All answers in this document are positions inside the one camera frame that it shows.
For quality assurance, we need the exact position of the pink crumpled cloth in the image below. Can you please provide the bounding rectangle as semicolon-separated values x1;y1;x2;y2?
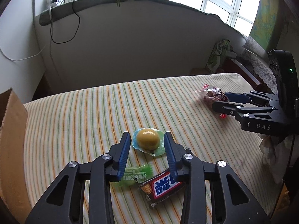
258;134;292;183

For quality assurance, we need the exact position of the white cable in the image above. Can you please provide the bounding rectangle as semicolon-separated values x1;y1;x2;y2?
0;44;47;62

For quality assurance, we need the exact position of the dark snack bag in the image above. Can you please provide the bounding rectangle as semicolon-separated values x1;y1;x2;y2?
194;84;229;119

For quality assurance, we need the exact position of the brown cardboard box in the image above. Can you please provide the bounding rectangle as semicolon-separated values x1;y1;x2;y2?
1;88;31;223

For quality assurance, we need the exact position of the pale green candy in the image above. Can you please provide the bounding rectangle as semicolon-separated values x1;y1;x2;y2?
112;165;154;188

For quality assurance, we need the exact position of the landscape wall painting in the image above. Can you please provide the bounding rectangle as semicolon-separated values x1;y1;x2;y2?
243;0;287;57

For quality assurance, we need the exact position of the black camera box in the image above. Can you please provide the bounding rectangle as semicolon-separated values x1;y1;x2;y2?
268;50;298;118

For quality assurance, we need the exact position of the black cable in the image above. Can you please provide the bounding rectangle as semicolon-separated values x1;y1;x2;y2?
50;0;81;45

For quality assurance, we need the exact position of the white lace cloth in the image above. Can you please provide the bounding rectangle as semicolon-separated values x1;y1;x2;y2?
241;49;278;94

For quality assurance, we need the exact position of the green patterned gift bag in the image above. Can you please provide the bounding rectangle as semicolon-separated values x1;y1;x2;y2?
205;39;237;73

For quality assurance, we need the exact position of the small Snickers bar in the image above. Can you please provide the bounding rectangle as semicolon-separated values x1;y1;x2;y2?
136;169;186;209

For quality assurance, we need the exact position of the striped tablecloth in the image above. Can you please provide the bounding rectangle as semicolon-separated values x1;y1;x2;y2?
23;73;280;223

